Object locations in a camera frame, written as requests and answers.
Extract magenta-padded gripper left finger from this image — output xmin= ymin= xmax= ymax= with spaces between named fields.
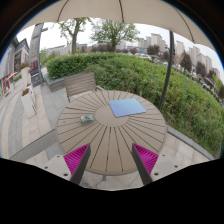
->
xmin=42 ymin=143 xmax=92 ymax=186

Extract blue mouse pad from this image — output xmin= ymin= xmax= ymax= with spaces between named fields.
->
xmin=108 ymin=98 xmax=147 ymax=119

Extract slatted brown patio chair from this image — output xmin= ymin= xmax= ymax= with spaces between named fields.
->
xmin=63 ymin=72 xmax=105 ymax=103

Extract transparent green computer mouse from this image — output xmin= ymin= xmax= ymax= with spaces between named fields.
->
xmin=79 ymin=114 xmax=96 ymax=126

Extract round dense tree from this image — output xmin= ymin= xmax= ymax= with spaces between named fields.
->
xmin=89 ymin=19 xmax=141 ymax=53

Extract sparse leafy tree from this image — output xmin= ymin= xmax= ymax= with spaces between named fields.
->
xmin=58 ymin=17 xmax=93 ymax=55

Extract green hedge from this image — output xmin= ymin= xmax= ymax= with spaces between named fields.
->
xmin=44 ymin=52 xmax=224 ymax=158

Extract white planter with flowers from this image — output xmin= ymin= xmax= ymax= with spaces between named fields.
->
xmin=18 ymin=62 xmax=33 ymax=89
xmin=20 ymin=87 xmax=37 ymax=120

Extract beige parasol canopy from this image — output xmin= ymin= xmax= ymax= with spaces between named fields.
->
xmin=19 ymin=0 xmax=216 ymax=52

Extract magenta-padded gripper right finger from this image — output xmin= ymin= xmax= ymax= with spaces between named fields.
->
xmin=131 ymin=143 xmax=183 ymax=187

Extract grey storefront building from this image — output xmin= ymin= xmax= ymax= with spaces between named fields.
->
xmin=0 ymin=36 xmax=31 ymax=98

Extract curved black parasol pole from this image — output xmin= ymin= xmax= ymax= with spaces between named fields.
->
xmin=157 ymin=30 xmax=176 ymax=111

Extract distant high-rise buildings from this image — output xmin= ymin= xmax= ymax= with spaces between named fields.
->
xmin=136 ymin=32 xmax=222 ymax=80

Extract tall grey sign pillar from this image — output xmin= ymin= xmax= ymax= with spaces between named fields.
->
xmin=29 ymin=23 xmax=50 ymax=88

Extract grey stone planter wall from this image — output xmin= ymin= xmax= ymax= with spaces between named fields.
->
xmin=44 ymin=74 xmax=66 ymax=94

